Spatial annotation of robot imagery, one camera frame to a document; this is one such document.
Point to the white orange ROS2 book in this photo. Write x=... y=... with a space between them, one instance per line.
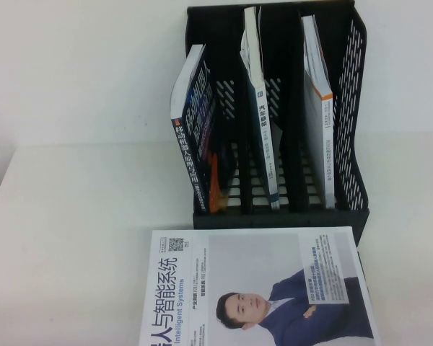
x=328 y=144

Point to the dark blue mobile robot book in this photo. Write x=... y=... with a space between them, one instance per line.
x=187 y=151

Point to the teal book with white spine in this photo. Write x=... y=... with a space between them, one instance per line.
x=263 y=119

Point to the black perforated plastic book stand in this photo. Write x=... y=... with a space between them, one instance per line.
x=285 y=39

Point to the magazine with man portrait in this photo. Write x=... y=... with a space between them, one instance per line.
x=256 y=288

